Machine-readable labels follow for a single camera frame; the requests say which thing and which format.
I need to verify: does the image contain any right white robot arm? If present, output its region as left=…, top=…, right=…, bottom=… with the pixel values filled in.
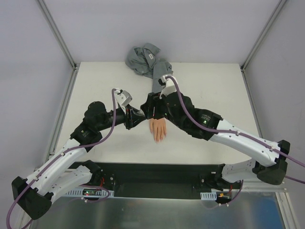
left=140, top=93, right=290, bottom=188

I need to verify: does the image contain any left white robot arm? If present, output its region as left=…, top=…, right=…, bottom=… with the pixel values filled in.
left=11, top=101, right=147, bottom=220

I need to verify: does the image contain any mannequin hand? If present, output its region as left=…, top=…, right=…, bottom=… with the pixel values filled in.
left=149, top=118, right=167, bottom=143

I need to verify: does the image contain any grey shirt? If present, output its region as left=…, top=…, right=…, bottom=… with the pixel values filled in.
left=125, top=43, right=173, bottom=93

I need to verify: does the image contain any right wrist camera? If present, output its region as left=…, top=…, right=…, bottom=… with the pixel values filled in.
left=158, top=74, right=177, bottom=99

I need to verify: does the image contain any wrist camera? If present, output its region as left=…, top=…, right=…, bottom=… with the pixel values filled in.
left=114, top=88, right=132, bottom=113
left=158, top=74, right=177, bottom=99

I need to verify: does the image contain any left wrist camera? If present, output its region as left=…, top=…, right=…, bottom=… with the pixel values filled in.
left=114, top=88, right=132, bottom=113

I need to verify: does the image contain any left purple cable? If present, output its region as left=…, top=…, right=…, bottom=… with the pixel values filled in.
left=7, top=88, right=123, bottom=229

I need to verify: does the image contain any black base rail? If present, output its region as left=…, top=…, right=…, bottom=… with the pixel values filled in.
left=66, top=161, right=244, bottom=198

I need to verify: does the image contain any left white cable duct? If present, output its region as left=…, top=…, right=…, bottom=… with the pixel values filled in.
left=65, top=187, right=114, bottom=198

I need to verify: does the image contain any white cable duct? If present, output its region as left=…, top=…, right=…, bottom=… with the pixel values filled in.
left=65, top=187, right=114, bottom=198
left=200, top=191, right=232, bottom=201

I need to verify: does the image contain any right white cable duct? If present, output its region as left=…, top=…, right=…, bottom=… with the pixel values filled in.
left=200, top=191, right=232, bottom=201

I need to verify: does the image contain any left aluminium frame post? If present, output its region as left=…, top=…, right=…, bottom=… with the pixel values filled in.
left=36, top=0, right=77, bottom=70

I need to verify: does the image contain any aluminium frame post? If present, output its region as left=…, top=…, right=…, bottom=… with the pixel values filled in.
left=36, top=0, right=77, bottom=70
left=240, top=0, right=289, bottom=72

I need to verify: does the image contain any right aluminium frame post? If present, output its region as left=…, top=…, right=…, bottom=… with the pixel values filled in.
left=240, top=0, right=289, bottom=72

